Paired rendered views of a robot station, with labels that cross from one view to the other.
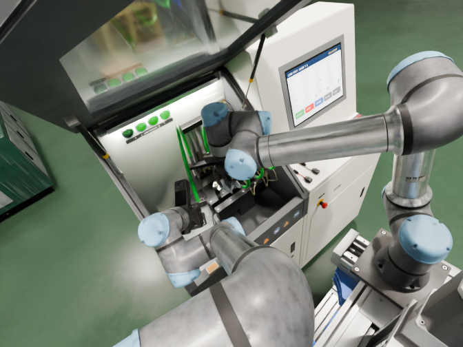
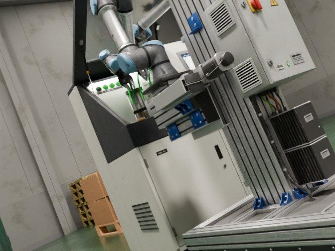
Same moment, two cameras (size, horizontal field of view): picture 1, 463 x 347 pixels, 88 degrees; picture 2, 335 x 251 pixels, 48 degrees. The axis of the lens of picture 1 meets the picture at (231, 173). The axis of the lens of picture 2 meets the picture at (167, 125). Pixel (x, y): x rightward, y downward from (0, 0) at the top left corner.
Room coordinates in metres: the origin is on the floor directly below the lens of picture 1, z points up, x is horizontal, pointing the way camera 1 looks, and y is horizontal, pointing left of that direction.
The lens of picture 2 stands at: (-2.05, 0.10, 0.63)
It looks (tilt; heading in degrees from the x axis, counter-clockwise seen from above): 5 degrees up; 358
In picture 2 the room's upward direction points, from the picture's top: 23 degrees counter-clockwise
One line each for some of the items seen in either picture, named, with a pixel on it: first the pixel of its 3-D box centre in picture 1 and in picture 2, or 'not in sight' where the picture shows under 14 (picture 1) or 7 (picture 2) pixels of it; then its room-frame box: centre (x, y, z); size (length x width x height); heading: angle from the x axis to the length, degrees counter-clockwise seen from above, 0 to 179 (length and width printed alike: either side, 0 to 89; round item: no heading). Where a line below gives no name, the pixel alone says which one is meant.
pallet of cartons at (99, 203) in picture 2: not in sight; (135, 190); (3.28, 0.69, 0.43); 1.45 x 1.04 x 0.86; 31
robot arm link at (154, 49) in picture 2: not in sight; (154, 54); (-0.01, -0.06, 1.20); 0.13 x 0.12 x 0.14; 109
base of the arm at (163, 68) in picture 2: not in sight; (163, 72); (-0.01, -0.06, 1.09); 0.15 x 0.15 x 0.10
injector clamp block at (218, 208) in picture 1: (240, 197); not in sight; (0.82, -0.02, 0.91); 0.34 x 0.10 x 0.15; 118
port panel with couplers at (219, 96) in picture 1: (220, 122); (153, 93); (1.11, 0.00, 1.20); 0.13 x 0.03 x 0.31; 118
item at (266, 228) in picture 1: (253, 244); (172, 121); (0.56, -0.03, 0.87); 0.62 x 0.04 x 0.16; 118
